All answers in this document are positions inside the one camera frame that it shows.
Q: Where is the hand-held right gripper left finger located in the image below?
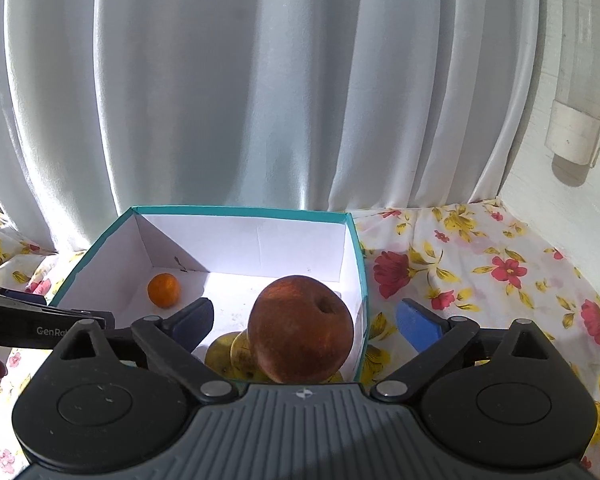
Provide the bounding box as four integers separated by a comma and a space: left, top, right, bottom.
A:
54, 298, 238, 403

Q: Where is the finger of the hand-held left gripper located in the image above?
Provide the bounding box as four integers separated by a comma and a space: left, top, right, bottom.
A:
0, 282, 49, 307

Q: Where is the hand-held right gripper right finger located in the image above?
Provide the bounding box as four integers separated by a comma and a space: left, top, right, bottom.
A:
371, 298, 558, 403

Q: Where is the orange tangerine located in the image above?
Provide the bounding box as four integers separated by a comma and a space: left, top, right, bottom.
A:
147, 273, 181, 309

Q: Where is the yellow-green pear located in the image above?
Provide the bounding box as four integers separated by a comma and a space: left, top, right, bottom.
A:
204, 330, 276, 385

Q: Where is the teal cardboard box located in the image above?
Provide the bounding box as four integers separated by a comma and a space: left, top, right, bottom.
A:
47, 205, 370, 386

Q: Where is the red apple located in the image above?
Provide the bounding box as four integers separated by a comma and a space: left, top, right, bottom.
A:
248, 275, 355, 385

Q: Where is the floral printed cloth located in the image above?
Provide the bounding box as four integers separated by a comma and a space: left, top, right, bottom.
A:
0, 200, 600, 480

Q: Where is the white curtain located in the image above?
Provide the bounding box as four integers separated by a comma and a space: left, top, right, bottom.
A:
0, 0, 546, 256

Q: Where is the white wall pipe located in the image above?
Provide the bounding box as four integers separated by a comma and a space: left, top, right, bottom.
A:
545, 0, 600, 167

